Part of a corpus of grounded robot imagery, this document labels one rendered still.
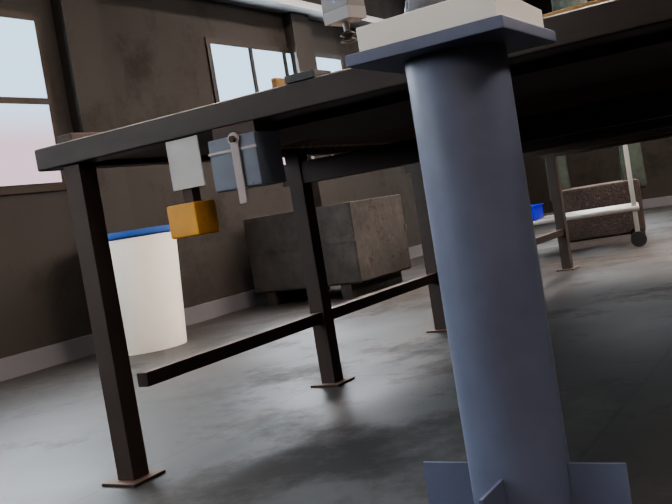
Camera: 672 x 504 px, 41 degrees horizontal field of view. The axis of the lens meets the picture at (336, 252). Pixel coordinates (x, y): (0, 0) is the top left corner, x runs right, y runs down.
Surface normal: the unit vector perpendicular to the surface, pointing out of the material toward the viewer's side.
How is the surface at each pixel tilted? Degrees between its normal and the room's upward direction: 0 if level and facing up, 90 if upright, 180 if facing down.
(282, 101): 90
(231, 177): 90
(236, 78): 90
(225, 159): 90
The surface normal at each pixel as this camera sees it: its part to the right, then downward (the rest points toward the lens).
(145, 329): 0.25, 0.07
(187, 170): -0.51, 0.12
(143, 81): 0.85, -0.11
